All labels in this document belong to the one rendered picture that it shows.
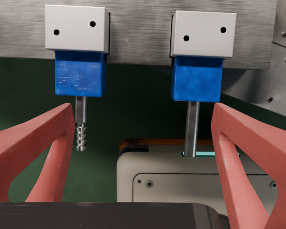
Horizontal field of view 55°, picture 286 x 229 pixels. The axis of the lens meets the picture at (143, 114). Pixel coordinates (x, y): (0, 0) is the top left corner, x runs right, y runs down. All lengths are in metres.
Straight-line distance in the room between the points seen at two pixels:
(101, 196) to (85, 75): 1.03
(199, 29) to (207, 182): 0.73
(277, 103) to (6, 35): 0.30
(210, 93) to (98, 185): 1.02
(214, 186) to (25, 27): 0.78
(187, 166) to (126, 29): 0.69
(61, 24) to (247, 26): 0.17
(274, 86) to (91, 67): 0.21
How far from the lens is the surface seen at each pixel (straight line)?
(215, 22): 0.25
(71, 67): 0.26
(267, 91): 0.35
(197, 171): 0.91
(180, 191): 0.93
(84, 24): 0.24
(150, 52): 0.26
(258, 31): 0.29
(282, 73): 0.35
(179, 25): 0.24
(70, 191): 1.27
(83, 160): 1.21
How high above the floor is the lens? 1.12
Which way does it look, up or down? 81 degrees down
